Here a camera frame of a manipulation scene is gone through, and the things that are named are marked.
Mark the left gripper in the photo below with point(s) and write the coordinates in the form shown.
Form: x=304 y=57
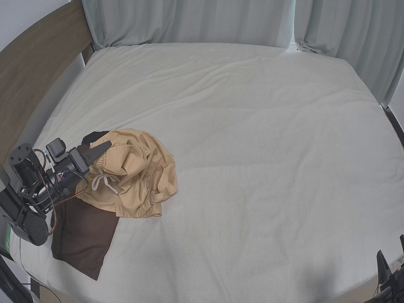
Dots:
x=77 y=161

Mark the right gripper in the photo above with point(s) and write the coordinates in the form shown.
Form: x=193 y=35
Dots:
x=396 y=284

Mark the tan shorts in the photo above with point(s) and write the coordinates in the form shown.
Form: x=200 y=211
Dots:
x=142 y=175

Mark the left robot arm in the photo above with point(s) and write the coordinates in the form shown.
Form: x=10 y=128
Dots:
x=22 y=169

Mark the bed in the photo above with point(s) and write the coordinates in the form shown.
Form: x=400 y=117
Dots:
x=252 y=137

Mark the brown garment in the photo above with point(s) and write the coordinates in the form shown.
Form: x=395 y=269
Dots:
x=85 y=238

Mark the pale green curtain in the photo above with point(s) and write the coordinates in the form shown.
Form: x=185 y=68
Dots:
x=189 y=11
x=347 y=17

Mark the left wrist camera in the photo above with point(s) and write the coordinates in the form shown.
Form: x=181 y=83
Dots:
x=56 y=150

